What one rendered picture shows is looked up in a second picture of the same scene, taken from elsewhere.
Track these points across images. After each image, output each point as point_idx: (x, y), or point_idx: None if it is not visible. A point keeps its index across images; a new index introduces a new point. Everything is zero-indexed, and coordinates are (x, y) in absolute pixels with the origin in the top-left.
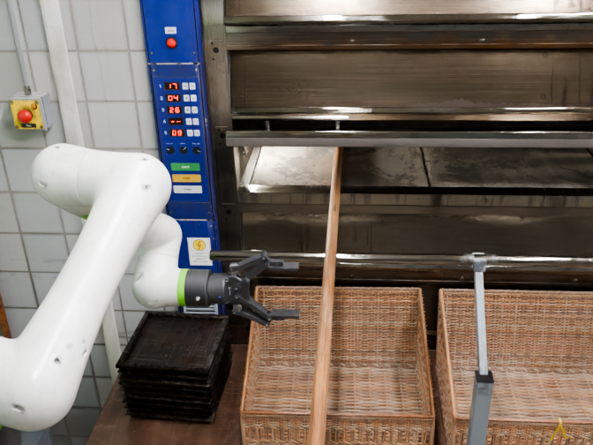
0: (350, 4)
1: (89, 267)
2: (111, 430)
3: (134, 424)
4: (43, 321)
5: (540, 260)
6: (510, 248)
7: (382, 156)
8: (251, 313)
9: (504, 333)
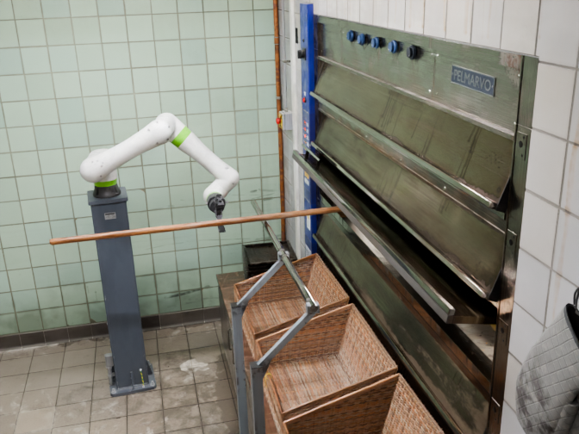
0: (336, 97)
1: (119, 145)
2: (234, 275)
3: (241, 279)
4: (101, 152)
5: (289, 268)
6: (374, 295)
7: None
8: None
9: None
